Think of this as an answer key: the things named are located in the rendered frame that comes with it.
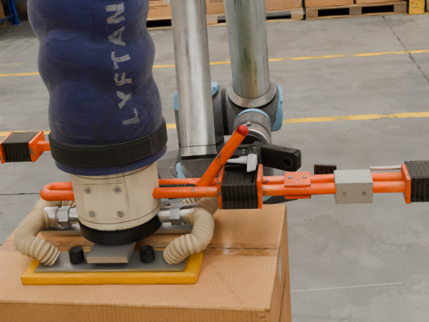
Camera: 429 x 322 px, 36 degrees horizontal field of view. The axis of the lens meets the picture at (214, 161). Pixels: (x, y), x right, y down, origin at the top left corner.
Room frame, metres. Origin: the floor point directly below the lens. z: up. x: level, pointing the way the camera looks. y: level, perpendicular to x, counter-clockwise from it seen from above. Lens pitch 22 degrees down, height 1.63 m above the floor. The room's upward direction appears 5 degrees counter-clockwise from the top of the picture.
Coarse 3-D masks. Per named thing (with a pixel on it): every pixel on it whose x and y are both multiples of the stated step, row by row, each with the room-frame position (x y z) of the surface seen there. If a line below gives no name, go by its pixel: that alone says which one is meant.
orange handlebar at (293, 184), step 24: (48, 144) 1.50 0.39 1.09; (48, 192) 1.22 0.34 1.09; (72, 192) 1.21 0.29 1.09; (168, 192) 1.18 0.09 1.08; (192, 192) 1.17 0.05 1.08; (216, 192) 1.16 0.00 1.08; (264, 192) 1.15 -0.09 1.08; (288, 192) 1.14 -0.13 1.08; (312, 192) 1.14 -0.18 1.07; (384, 192) 1.12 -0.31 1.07
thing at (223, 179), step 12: (228, 168) 1.23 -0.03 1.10; (240, 168) 1.23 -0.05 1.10; (228, 180) 1.18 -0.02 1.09; (240, 180) 1.18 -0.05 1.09; (252, 180) 1.17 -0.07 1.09; (228, 192) 1.14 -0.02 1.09; (240, 192) 1.14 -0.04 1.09; (252, 192) 1.13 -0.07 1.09; (228, 204) 1.14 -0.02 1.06; (240, 204) 1.14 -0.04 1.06; (252, 204) 1.13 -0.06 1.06
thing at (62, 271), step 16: (64, 256) 1.16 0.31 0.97; (80, 256) 1.13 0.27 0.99; (144, 256) 1.10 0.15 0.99; (160, 256) 1.12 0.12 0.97; (192, 256) 1.12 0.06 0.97; (32, 272) 1.12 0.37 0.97; (48, 272) 1.11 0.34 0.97; (64, 272) 1.11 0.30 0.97; (80, 272) 1.10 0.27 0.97; (96, 272) 1.09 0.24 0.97; (112, 272) 1.09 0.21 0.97; (128, 272) 1.08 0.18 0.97; (144, 272) 1.08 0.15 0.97; (160, 272) 1.08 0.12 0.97; (176, 272) 1.07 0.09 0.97; (192, 272) 1.07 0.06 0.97
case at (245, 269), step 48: (48, 240) 1.28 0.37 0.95; (144, 240) 1.24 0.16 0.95; (240, 240) 1.20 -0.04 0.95; (0, 288) 1.10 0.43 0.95; (48, 288) 1.08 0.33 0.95; (96, 288) 1.07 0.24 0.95; (144, 288) 1.06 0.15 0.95; (192, 288) 1.04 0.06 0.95; (240, 288) 1.03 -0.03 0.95; (288, 288) 1.30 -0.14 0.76
